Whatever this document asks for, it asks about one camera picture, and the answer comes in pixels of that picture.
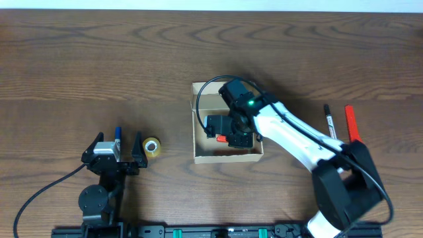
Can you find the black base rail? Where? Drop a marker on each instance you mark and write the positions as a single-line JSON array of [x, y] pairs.
[[122, 230]]

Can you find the red handled pliers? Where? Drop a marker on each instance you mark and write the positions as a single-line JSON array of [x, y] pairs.
[[221, 139]]

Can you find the yellow tape roll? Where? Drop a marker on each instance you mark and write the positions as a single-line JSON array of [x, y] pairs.
[[152, 147]]

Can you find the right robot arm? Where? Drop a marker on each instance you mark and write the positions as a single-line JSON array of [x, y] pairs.
[[345, 180]]

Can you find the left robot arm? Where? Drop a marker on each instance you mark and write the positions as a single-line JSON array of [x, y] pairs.
[[100, 203]]

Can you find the open cardboard box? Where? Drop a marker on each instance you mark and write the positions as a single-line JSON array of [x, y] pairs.
[[207, 102]]

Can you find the blue marker pen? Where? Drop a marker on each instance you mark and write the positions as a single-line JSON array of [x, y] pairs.
[[118, 137]]

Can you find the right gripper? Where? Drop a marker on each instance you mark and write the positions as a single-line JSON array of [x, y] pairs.
[[240, 141]]

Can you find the black white marker pen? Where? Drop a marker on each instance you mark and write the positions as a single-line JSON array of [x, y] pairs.
[[330, 122]]

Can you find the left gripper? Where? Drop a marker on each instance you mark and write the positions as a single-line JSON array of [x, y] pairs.
[[123, 166]]

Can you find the red utility knife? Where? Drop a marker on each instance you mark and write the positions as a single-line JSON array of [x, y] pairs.
[[352, 127]]

